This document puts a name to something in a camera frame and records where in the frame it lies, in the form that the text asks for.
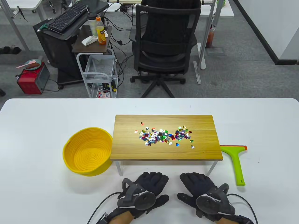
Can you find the teal plate with food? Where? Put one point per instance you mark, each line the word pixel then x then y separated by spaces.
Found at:
pixel 32 65

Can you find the person's right forearm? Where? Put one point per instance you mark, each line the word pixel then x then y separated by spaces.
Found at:
pixel 225 222

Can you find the clear bottle dark cap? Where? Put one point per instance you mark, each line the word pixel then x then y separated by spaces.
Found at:
pixel 91 25

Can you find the person's left hand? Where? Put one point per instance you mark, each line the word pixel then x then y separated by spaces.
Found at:
pixel 151 180

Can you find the pink spatula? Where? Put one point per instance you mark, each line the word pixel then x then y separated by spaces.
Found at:
pixel 23 65

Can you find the white crumpled tissue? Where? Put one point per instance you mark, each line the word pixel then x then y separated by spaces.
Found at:
pixel 88 40

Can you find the wooden tabletop organizer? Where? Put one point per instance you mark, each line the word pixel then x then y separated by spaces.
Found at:
pixel 130 144

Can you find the red toaster oven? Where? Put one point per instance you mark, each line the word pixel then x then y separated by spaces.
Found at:
pixel 28 81

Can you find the person's left forearm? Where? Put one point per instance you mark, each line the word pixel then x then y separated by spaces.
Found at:
pixel 126 218

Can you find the orange juice bottle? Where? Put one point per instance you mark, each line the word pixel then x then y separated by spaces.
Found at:
pixel 101 35

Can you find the grey hand controller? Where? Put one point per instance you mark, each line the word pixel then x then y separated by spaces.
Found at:
pixel 144 200
pixel 208 201

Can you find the black computer cabinet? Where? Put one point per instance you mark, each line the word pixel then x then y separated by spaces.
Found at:
pixel 56 53

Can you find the black monitor stand base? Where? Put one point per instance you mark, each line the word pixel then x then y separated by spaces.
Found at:
pixel 95 5

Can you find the black mesh office chair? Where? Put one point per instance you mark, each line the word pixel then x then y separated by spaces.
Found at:
pixel 163 46

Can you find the red drink bottle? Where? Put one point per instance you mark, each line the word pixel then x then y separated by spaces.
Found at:
pixel 210 39

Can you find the black keyboard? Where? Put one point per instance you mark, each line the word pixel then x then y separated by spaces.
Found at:
pixel 67 17

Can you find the yellow fabric basket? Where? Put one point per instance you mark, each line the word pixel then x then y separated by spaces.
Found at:
pixel 88 156

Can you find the person's right hand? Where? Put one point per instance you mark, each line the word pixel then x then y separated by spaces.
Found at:
pixel 196 184

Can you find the red card box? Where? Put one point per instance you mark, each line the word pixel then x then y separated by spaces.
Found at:
pixel 104 95

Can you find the white office desk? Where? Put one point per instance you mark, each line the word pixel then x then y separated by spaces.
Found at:
pixel 202 58
pixel 17 30

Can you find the pile of colourful sequins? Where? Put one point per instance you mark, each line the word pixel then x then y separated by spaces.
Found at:
pixel 161 135

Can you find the brown wooden side table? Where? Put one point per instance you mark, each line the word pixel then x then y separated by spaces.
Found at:
pixel 98 47

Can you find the black shoes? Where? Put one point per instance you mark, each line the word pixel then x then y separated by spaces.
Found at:
pixel 9 50

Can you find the green orange scraper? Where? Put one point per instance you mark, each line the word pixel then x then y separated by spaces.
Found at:
pixel 236 163

